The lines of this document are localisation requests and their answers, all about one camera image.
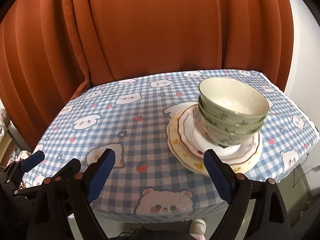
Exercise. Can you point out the green floral bowl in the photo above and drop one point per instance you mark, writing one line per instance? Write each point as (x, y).
(223, 138)
(241, 127)
(232, 100)

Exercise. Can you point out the white cartoon red-rimmed plate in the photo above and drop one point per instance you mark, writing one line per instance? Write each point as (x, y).
(193, 136)

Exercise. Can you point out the blue checkered bear tablecloth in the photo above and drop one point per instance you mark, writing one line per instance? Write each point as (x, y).
(148, 183)

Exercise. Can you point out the round yellow floral plate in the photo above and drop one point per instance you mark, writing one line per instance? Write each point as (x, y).
(178, 142)

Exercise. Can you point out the orange curtain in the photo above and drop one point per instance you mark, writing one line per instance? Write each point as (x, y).
(54, 50)

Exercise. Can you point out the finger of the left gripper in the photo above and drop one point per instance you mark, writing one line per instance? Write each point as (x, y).
(32, 161)
(69, 170)

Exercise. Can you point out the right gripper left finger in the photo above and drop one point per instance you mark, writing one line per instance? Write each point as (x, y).
(56, 200)

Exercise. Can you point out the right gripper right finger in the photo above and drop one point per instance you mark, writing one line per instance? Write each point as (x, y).
(269, 219)

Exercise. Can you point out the cluttered shelf at left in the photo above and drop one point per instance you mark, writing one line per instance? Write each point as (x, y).
(12, 142)

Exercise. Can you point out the scalloped yellow floral plate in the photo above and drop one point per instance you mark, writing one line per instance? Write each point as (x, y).
(205, 173)

